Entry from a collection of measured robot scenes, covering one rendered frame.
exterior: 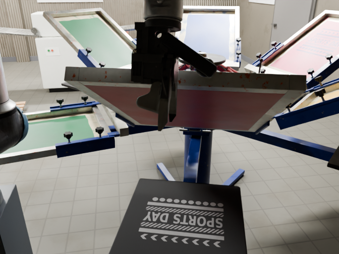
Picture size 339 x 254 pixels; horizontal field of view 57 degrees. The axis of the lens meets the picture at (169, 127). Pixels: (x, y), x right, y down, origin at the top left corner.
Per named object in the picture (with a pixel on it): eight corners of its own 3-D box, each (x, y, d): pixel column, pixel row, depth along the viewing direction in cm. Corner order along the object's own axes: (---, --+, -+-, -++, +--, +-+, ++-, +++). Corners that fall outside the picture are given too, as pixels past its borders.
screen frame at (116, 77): (306, 90, 71) (306, 74, 71) (63, 80, 78) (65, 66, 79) (255, 131, 148) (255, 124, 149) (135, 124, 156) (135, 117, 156)
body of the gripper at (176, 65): (139, 85, 65) (141, 25, 64) (180, 86, 64) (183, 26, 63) (130, 85, 58) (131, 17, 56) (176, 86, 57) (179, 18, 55)
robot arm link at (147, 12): (185, 4, 62) (181, -8, 54) (184, 27, 63) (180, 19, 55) (148, 4, 63) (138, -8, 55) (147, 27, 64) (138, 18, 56)
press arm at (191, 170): (187, 263, 109) (187, 251, 106) (170, 261, 109) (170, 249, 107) (203, 122, 220) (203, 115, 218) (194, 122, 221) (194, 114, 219)
